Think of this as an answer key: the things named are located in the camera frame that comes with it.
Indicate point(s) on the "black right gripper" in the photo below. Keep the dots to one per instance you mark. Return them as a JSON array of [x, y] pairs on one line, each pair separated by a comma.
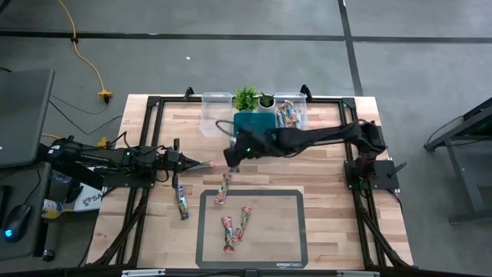
[[235, 155]]

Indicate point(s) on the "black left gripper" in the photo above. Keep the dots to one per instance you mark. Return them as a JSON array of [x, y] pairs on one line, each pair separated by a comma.
[[176, 181]]

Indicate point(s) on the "orange Chewy granola bar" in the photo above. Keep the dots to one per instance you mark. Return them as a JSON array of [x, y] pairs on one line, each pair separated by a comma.
[[296, 115], [286, 104], [288, 115]]

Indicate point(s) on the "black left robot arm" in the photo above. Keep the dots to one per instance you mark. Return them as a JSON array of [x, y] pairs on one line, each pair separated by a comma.
[[96, 157]]

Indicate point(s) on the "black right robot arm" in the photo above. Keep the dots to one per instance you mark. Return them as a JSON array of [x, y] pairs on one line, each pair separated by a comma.
[[307, 140]]

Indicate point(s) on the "teal plastic bin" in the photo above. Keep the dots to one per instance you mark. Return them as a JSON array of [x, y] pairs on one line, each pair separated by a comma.
[[253, 119]]

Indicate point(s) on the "clear plastic bin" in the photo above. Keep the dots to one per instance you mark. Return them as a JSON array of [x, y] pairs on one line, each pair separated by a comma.
[[215, 115], [301, 101]]

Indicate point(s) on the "green leafy artificial plant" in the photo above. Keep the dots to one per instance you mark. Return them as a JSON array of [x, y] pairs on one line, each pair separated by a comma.
[[246, 99]]

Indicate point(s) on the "succulent in white pot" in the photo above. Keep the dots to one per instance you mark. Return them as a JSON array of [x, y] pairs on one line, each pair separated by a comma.
[[266, 102]]

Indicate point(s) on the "brown silicone baking mat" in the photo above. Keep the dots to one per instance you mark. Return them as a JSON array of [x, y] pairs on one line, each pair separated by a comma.
[[269, 231]]

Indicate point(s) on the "white printed box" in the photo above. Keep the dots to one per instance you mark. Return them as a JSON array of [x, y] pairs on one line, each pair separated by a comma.
[[90, 200]]

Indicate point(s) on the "yellow white bottle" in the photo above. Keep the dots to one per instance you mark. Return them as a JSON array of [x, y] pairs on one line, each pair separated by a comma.
[[52, 209]]

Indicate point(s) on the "grey laptop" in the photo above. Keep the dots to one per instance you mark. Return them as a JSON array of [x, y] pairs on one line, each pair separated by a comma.
[[23, 115]]

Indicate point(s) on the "black computer mouse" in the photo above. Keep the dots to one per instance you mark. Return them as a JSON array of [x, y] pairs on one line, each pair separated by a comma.
[[17, 221]]

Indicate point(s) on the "dark grey desk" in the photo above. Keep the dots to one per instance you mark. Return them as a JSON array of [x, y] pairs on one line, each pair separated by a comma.
[[23, 250]]

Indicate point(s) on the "black metal stand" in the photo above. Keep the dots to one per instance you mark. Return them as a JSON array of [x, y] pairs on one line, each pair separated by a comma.
[[473, 217]]

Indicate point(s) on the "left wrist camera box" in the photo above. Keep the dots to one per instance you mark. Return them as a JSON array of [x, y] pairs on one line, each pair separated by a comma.
[[171, 157]]

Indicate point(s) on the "black metal table frame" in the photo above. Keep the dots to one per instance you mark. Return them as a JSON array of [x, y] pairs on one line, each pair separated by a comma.
[[173, 99]]

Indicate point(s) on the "silver metal bracket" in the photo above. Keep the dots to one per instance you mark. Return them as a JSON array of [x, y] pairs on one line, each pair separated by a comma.
[[357, 274], [143, 272]]

